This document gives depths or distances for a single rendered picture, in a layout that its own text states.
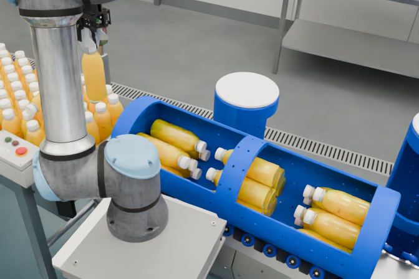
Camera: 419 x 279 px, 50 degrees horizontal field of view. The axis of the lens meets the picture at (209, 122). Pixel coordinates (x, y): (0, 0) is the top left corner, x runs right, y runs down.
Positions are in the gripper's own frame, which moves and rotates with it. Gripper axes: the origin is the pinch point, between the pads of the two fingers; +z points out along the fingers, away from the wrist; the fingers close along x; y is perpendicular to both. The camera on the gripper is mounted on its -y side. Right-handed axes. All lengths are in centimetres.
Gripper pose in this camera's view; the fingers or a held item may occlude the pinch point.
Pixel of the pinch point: (90, 47)
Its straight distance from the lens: 154.1
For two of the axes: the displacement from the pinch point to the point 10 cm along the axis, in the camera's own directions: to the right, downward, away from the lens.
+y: 8.6, 3.4, -3.9
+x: 5.1, -5.1, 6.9
